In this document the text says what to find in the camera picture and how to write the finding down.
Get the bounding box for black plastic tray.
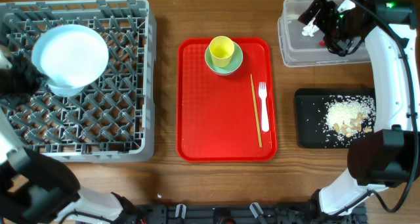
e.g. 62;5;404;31
295;88;375;148

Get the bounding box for light blue bowl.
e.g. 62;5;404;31
47;82;84;97

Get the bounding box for grey dishwasher rack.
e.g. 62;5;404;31
1;0;157;163

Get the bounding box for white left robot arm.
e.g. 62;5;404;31
1;114;148;223

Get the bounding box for red plastic tray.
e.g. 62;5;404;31
176;37;278;162

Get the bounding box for yellow plastic cup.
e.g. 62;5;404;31
209;36;235;68

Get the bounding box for red snack wrapper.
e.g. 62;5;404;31
319;40;326;47

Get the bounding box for white napkin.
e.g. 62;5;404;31
302;18;319;37

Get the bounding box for light blue plate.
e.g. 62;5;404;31
31;24;109;88

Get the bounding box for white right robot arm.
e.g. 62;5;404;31
299;0;419;217

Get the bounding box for rice and peanut scraps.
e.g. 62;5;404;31
322;95;376;141

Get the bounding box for wooden chopstick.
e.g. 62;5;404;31
250;74;263;148

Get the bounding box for white plastic fork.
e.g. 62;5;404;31
259;81;270;132

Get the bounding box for clear plastic bin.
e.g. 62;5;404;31
278;0;370;68

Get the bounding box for green plastic bowl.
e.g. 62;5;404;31
205;42;243;76

